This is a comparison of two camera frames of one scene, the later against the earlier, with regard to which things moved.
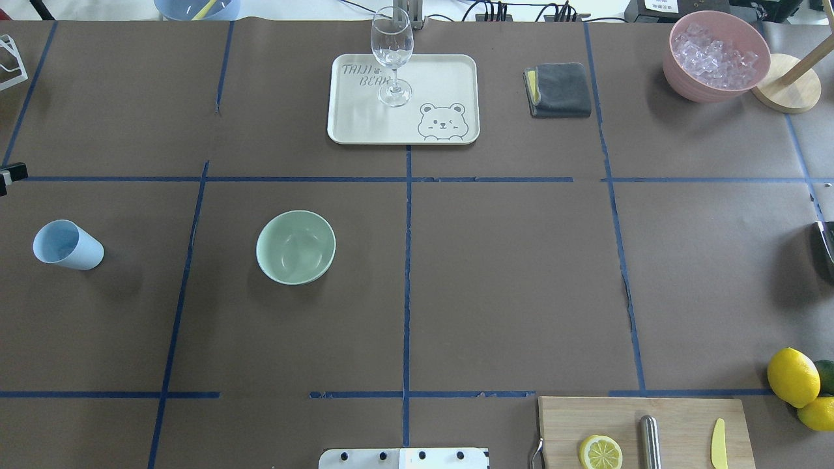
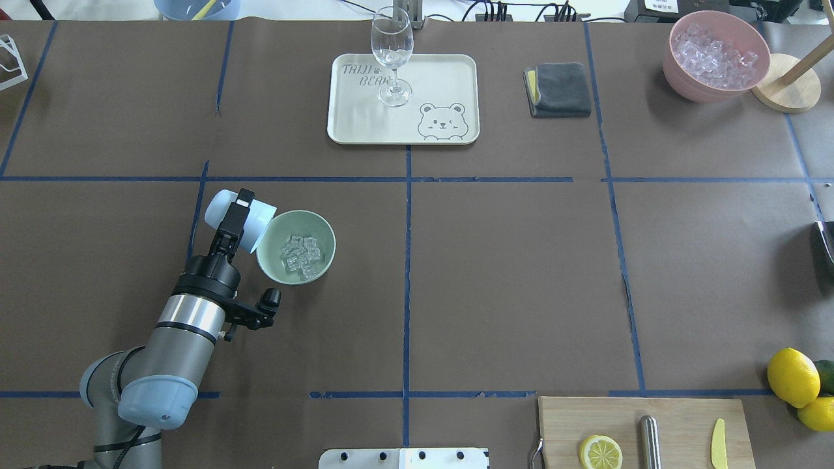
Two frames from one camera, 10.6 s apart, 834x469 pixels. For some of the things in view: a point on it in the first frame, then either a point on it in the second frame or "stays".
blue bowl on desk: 188,10 stays
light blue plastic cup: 63,242 → 259,216
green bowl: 296,247 stays
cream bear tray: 443,108 stays
